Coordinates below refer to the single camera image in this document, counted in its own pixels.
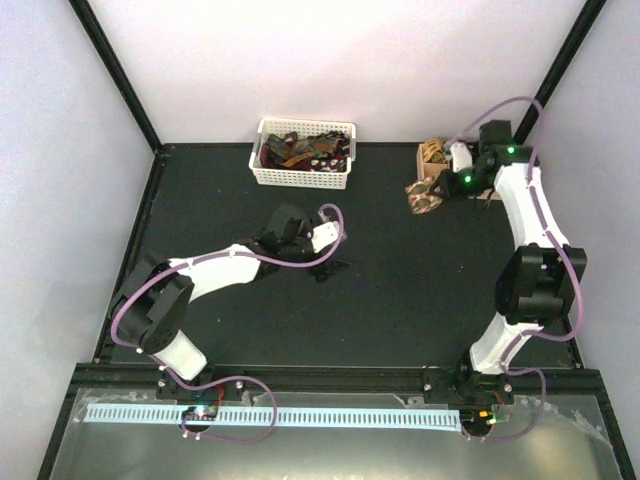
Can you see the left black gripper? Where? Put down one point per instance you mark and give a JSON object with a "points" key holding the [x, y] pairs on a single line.
{"points": [[324, 275]]}

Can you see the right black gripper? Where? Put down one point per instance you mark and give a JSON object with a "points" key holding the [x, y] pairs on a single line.
{"points": [[445, 179]]}

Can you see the paisley patterned necktie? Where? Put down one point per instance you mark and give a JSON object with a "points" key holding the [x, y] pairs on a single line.
{"points": [[421, 199]]}

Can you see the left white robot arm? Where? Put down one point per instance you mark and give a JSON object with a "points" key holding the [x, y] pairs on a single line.
{"points": [[147, 311]]}

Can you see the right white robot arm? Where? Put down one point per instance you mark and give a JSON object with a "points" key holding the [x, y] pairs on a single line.
{"points": [[540, 282]]}

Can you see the pile of ties in basket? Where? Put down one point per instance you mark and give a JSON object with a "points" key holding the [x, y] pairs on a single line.
{"points": [[325, 152]]}

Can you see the wooden compartment tray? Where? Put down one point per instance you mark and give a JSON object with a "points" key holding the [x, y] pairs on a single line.
{"points": [[429, 169]]}

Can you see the white plastic basket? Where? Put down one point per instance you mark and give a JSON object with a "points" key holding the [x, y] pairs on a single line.
{"points": [[301, 179]]}

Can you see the clear acrylic sheet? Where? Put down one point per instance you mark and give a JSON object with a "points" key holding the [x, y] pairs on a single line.
{"points": [[563, 437]]}

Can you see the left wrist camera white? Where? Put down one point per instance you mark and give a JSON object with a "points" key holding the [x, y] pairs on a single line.
{"points": [[326, 235]]}

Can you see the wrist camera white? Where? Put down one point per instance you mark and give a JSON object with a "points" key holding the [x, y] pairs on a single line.
{"points": [[326, 235], [461, 156]]}

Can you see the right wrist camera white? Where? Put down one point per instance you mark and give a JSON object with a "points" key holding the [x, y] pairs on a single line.
{"points": [[461, 156]]}

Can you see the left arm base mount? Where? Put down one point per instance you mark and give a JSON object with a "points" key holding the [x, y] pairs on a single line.
{"points": [[205, 387]]}

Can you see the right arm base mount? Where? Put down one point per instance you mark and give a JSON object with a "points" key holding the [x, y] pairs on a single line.
{"points": [[457, 389]]}

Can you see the right black frame post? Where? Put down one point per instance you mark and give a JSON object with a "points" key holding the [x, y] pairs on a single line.
{"points": [[570, 47]]}

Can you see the black frame post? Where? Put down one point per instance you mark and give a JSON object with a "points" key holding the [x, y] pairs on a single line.
{"points": [[96, 34], [570, 47]]}

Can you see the white slotted cable duct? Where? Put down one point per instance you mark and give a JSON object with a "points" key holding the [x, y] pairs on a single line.
{"points": [[293, 417]]}

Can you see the left black frame post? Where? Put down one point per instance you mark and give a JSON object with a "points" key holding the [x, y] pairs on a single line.
{"points": [[96, 34]]}

